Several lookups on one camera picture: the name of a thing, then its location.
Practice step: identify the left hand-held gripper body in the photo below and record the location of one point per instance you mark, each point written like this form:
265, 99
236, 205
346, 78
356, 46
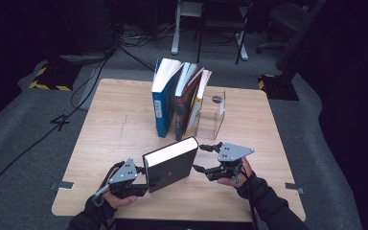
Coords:
124, 179

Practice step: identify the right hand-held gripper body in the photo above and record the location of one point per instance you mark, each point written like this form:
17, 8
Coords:
233, 153

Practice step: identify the black hardcover book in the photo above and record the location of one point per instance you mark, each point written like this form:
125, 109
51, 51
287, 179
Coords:
172, 166

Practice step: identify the clear acrylic book rack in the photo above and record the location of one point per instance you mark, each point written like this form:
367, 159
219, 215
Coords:
211, 118

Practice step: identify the red book with blue bird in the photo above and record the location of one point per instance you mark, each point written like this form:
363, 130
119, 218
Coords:
185, 105

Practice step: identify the thick blue book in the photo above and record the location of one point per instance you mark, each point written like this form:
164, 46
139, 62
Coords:
164, 105

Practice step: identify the person's left hand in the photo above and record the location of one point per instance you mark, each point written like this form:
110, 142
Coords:
121, 202

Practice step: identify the person's right hand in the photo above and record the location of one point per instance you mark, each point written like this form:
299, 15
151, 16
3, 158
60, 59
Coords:
247, 175

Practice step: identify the grey tape strip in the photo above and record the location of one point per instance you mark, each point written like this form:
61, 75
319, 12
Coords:
294, 188
62, 185

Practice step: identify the yellow-black striped stand base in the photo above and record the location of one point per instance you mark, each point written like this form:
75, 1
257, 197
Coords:
279, 87
54, 76

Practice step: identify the white desk leg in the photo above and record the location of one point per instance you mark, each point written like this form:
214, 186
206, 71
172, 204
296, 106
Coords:
243, 51
175, 32

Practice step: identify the grey flat stand base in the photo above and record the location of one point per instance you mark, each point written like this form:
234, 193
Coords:
83, 58

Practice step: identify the black office chair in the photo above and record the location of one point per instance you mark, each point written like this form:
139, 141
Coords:
284, 19

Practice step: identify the dark equipment cabinet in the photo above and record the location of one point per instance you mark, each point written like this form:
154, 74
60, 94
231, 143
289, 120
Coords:
92, 28

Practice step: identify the black metal chair frame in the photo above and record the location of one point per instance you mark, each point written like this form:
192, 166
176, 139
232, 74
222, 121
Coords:
223, 26

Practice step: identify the dark slanted stand post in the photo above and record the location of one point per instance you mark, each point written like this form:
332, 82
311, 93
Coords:
295, 41

